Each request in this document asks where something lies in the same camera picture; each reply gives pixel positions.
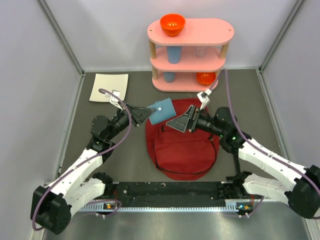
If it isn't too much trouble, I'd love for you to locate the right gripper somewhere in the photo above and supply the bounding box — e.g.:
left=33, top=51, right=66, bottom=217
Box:
left=166, top=105, right=225, bottom=138

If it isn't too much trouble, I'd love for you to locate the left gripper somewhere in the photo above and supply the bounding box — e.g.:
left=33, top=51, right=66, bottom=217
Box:
left=106, top=101, right=156, bottom=141

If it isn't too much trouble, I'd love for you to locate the blue snap wallet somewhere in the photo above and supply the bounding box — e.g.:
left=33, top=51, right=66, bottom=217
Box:
left=148, top=98, right=177, bottom=125

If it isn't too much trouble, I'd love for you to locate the red student backpack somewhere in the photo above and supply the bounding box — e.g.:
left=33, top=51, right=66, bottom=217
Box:
left=145, top=98, right=242, bottom=181

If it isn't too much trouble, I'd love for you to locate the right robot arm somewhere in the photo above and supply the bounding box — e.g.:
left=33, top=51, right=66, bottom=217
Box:
left=166, top=105, right=320, bottom=220

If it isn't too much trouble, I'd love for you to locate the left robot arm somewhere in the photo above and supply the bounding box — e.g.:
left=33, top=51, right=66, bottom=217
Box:
left=30, top=103, right=156, bottom=235

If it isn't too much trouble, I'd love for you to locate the white paper sheet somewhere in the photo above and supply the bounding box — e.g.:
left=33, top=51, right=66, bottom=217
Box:
left=89, top=73, right=129, bottom=103

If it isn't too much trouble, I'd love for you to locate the lower blue cup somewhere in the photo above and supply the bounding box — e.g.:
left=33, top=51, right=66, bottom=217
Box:
left=163, top=72, right=176, bottom=83

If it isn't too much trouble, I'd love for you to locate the blue cup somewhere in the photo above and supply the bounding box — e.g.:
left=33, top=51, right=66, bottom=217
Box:
left=163, top=72, right=176, bottom=83
left=166, top=46, right=182, bottom=64

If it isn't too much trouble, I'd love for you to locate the orange bowl on bottom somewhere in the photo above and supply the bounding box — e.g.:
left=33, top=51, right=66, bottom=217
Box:
left=196, top=72, right=217, bottom=85

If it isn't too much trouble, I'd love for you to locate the orange bowl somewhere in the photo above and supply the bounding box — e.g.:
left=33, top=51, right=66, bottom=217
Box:
left=160, top=13, right=186, bottom=37
left=196, top=72, right=217, bottom=85

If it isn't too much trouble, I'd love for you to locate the pink three-tier shelf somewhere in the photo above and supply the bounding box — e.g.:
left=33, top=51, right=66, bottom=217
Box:
left=147, top=18, right=235, bottom=93

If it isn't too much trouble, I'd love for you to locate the upper blue cup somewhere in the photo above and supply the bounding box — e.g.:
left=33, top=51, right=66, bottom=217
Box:
left=166, top=46, right=182, bottom=64

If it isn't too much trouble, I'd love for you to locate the clear glass on shelf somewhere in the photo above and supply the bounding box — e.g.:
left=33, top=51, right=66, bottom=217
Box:
left=193, top=46, right=207, bottom=58

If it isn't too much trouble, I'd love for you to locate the orange bowl on top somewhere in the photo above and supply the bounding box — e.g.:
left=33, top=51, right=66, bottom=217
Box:
left=160, top=13, right=186, bottom=37

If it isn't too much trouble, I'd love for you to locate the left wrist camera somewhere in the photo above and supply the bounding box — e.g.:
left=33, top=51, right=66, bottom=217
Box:
left=109, top=90, right=123, bottom=110

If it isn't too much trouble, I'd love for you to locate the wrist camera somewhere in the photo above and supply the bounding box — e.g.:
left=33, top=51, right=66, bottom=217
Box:
left=197, top=88, right=212, bottom=110
left=109, top=90, right=123, bottom=110

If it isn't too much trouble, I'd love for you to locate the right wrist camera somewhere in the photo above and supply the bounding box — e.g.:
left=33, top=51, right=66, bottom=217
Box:
left=197, top=88, right=212, bottom=110

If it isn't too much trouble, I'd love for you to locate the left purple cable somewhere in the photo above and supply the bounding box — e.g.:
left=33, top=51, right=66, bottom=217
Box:
left=31, top=87, right=133, bottom=231

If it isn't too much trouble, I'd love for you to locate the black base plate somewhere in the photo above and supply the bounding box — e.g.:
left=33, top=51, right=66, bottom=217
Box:
left=107, top=181, right=251, bottom=207

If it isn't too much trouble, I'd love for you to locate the grey cable duct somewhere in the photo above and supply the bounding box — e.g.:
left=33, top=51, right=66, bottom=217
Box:
left=79, top=200, right=254, bottom=214

